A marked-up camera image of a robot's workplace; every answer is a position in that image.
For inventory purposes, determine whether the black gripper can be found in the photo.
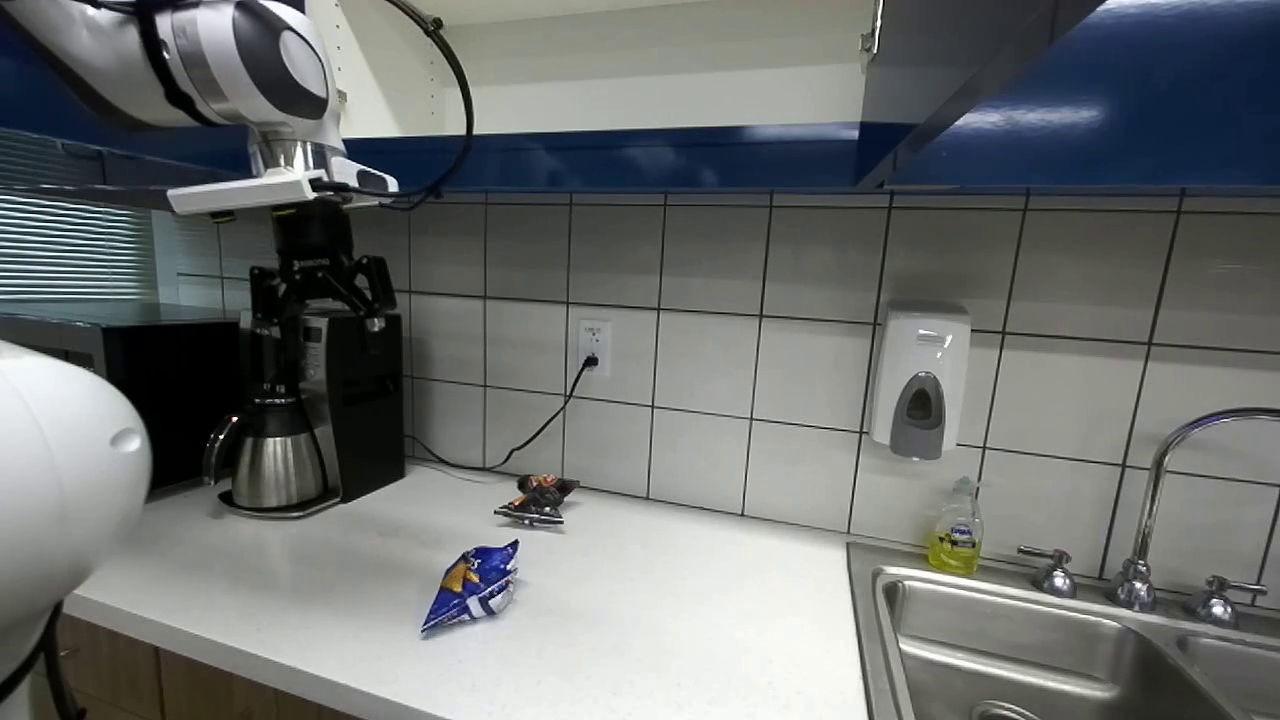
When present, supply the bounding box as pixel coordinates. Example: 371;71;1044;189
243;200;402;334

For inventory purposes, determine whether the blue snack packet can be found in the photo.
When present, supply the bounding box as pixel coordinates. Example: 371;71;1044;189
414;536;525;642

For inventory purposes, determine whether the dark snack packet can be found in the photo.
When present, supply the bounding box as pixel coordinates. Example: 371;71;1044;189
493;469;583;529

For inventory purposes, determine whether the white open cabinet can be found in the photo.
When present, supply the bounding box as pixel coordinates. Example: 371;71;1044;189
331;0;889;141

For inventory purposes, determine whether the wooden base cabinet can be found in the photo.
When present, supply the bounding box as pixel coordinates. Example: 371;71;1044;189
44;611;350;720

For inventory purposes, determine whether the metal cabinet hinge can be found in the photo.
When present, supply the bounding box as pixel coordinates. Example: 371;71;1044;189
859;0;890;62

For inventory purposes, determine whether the blue open cabinet door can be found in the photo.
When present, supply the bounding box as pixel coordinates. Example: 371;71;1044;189
854;0;1112;192

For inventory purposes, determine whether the blue closed cabinet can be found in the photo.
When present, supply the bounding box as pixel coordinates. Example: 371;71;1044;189
895;0;1280;192

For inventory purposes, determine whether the black steel coffee maker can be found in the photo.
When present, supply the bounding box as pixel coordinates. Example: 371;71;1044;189
236;298;408;508

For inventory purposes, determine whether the stainless steel carafe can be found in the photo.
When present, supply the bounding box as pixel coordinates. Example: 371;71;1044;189
199;384;336;520

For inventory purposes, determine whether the black microwave oven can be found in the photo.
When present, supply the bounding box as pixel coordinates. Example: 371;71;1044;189
0;313;252;501

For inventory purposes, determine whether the grey slatted blind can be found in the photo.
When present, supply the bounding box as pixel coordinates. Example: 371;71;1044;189
0;192;160;321

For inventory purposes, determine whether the yellow dish soap bottle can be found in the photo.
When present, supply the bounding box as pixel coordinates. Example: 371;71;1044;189
924;478;989;579

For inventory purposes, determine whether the stainless steel sink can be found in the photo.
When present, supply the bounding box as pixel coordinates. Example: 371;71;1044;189
843;536;1280;720

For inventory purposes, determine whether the chrome gooseneck faucet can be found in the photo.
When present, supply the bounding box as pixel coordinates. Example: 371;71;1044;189
1114;406;1280;617

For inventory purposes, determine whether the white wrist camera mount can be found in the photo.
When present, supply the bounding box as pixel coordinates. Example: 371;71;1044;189
164;128;402;222

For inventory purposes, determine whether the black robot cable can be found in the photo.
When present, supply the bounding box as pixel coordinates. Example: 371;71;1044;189
381;0;478;217

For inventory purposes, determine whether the black power cord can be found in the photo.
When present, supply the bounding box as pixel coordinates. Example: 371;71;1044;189
402;349;601;480

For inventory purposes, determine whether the white wall outlet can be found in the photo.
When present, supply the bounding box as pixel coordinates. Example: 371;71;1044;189
569;313;619;384

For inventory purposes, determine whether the white wall soap dispenser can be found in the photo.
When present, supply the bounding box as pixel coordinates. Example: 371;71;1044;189
869;313;974;465

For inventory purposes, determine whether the chrome faucet handle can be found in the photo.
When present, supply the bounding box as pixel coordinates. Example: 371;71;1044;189
1016;543;1080;601
1188;573;1268;629

